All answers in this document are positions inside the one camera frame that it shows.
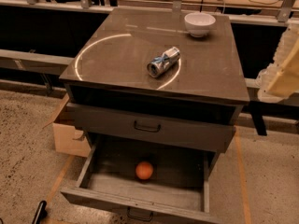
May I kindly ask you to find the cardboard box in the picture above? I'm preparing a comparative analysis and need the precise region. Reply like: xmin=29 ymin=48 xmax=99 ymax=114
xmin=45 ymin=94 xmax=91 ymax=157

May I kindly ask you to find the orange fruit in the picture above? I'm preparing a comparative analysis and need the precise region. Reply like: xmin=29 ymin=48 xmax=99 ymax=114
xmin=135 ymin=161 xmax=153 ymax=180

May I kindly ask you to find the crushed silver blue can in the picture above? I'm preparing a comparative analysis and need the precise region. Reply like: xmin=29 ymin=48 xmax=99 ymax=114
xmin=147 ymin=47 xmax=180 ymax=78

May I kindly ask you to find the black object on floor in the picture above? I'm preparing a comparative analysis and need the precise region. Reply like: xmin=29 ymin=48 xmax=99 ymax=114
xmin=32 ymin=201 xmax=48 ymax=224

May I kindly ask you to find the white ceramic bowl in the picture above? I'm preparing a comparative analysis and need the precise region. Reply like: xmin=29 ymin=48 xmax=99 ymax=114
xmin=184 ymin=12 xmax=216 ymax=37

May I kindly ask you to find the black middle drawer handle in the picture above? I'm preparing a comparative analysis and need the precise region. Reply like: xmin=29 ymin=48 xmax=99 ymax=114
xmin=127 ymin=207 xmax=153 ymax=222

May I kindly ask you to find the closed grey top drawer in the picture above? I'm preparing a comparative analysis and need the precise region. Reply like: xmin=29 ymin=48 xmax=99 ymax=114
xmin=67 ymin=103 xmax=235 ymax=152

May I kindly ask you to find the grey metal rail frame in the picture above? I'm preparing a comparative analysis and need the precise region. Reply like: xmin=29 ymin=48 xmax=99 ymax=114
xmin=0 ymin=49 xmax=73 ymax=76

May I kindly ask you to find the open grey middle drawer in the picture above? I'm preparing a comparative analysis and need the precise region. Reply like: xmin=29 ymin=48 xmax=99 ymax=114
xmin=62 ymin=135 xmax=221 ymax=224

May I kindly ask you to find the black drawer handle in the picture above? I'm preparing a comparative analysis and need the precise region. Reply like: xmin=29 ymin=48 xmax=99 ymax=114
xmin=127 ymin=207 xmax=153 ymax=222
xmin=134 ymin=120 xmax=161 ymax=133

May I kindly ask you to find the dark grey drawer cabinet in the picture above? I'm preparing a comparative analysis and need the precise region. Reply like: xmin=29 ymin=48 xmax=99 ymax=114
xmin=59 ymin=7 xmax=250 ymax=163

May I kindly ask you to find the black top drawer handle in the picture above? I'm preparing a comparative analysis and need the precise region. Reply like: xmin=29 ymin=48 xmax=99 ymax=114
xmin=134 ymin=120 xmax=161 ymax=133

